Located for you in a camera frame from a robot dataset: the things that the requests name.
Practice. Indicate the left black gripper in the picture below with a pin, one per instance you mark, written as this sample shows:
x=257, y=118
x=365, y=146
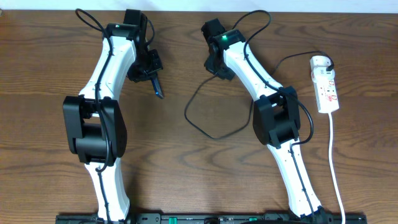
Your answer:
x=148, y=69

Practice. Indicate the blue Galaxy smartphone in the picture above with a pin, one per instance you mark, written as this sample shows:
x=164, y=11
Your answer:
x=157, y=87

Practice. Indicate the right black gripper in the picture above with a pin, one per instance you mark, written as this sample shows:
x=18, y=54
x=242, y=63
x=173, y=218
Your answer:
x=218, y=69

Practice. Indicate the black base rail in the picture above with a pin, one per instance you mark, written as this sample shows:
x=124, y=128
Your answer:
x=156, y=218

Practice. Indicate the white power strip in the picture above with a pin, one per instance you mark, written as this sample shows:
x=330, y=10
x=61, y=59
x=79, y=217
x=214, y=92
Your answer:
x=325, y=90

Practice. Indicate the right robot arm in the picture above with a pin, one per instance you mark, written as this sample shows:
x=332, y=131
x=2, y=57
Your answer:
x=276, y=118

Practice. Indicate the white USB charger plug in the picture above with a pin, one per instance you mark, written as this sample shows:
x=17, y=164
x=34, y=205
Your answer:
x=321, y=61

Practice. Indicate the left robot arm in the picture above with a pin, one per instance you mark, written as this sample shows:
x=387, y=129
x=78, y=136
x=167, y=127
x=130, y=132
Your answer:
x=96, y=131

